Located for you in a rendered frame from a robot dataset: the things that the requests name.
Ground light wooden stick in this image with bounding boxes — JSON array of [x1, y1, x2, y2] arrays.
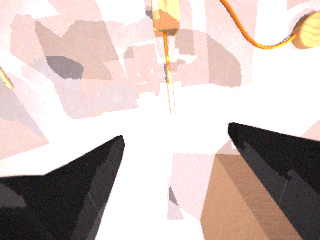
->
[[0, 68, 14, 89]]

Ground thin wooden stick with orange string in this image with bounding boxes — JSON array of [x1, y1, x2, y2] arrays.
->
[[163, 0, 297, 117]]

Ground round wooden button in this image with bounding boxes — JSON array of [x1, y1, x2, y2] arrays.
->
[[291, 10, 320, 49]]

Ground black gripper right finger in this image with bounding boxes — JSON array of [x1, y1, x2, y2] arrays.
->
[[228, 122, 320, 240]]

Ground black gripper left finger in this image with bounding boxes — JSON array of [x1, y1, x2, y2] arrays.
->
[[0, 135, 125, 240]]

